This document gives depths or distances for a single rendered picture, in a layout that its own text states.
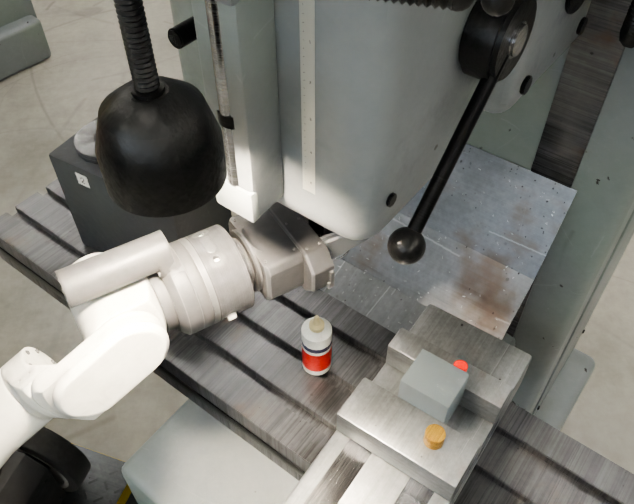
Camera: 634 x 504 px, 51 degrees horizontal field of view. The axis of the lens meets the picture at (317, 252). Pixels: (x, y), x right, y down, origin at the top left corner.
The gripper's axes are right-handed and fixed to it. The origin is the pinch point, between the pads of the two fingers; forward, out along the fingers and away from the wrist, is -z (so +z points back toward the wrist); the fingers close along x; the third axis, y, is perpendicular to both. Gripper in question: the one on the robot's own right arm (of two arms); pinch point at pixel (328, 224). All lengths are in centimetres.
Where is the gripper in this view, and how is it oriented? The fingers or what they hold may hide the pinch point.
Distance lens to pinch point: 68.6
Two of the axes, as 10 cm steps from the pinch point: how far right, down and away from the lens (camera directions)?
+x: -5.2, -6.4, 5.7
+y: -0.1, 6.7, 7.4
